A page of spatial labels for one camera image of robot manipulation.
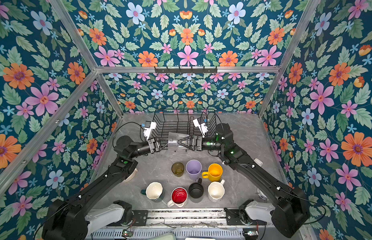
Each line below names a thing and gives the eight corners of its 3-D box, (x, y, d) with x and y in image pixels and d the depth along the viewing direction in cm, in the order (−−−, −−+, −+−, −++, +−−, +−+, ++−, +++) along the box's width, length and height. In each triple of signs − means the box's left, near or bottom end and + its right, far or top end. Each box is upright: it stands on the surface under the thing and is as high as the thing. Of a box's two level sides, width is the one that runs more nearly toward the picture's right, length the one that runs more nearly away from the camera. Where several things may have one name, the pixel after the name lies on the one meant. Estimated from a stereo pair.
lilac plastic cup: (191, 185, 86) (190, 176, 76) (186, 172, 91) (184, 162, 81) (203, 179, 88) (204, 170, 78) (198, 167, 93) (198, 157, 83)
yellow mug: (202, 182, 87) (202, 176, 79) (202, 170, 92) (202, 163, 84) (221, 182, 87) (223, 176, 79) (219, 170, 92) (221, 163, 84)
